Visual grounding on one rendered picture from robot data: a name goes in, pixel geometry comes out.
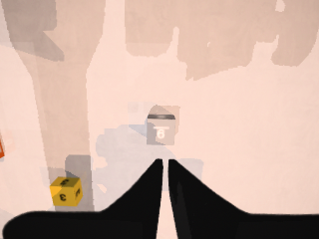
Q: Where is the yellow block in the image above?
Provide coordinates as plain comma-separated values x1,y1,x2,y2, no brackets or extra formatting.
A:
50,176,83,206

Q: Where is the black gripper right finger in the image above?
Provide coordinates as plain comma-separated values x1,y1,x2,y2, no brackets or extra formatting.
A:
167,159,319,239

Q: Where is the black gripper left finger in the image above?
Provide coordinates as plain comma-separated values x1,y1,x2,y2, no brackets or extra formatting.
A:
2,158,163,239

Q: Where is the beige block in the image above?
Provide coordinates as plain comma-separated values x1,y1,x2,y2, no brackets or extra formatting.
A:
147,115,175,145

